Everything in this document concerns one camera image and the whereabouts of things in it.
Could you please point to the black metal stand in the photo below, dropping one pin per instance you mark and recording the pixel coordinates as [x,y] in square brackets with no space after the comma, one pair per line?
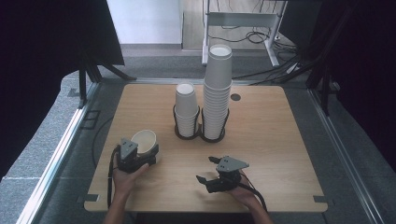
[325,93]

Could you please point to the tall stack of paper cups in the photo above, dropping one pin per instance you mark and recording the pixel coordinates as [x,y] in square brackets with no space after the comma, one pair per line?
[218,93]

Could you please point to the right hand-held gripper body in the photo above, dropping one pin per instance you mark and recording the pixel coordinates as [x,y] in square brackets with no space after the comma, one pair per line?
[229,175]

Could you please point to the dark curtain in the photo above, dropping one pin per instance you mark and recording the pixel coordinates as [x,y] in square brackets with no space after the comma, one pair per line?
[364,77]
[46,62]

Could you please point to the dark round table grommet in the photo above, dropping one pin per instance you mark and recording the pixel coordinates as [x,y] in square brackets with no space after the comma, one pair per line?
[235,97]

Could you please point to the black floor socket frame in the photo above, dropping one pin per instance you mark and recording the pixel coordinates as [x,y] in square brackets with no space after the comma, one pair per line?
[90,119]

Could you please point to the white paper cup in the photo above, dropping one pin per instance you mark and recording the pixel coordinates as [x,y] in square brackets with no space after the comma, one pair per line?
[144,141]

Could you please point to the short stack of paper cups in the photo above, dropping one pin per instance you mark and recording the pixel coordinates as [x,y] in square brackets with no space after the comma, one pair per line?
[186,105]

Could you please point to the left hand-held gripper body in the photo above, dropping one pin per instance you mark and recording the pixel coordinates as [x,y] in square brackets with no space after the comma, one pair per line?
[128,155]

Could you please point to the person's left hand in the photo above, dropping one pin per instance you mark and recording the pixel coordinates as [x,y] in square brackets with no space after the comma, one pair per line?
[124,183]

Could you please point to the aluminium floor rail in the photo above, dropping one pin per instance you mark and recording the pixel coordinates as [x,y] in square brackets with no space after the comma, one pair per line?
[56,161]
[345,158]

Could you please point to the black tripod stand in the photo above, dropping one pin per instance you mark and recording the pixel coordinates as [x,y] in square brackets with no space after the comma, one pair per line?
[82,84]

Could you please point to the white metal desk frame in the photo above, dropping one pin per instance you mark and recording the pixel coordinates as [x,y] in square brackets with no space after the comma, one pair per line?
[243,19]

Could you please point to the person's right hand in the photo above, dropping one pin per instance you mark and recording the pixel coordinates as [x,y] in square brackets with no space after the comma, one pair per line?
[246,196]

